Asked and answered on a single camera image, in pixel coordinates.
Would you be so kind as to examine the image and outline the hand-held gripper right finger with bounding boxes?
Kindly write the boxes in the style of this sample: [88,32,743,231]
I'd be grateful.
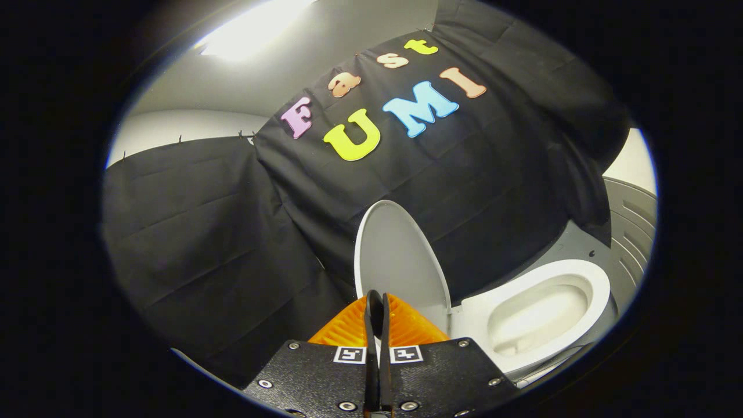
[378,293,518,417]

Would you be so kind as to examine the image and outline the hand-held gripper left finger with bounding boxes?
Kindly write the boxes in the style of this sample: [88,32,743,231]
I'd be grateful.
[243,289,381,417]

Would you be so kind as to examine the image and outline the white toilet lid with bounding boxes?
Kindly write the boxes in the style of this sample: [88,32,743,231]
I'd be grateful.
[354,199,452,334]

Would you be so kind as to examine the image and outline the white toilet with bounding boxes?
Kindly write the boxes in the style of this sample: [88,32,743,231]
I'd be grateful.
[450,258,616,387]

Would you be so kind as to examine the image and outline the black backdrop cloth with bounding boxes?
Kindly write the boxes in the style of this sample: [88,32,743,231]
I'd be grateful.
[102,0,630,390]

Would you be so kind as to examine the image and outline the white cabinet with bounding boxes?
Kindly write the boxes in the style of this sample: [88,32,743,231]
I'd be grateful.
[601,177,658,317]

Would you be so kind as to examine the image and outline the large ceiling light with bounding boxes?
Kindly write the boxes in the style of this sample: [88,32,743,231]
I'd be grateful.
[200,0,317,63]

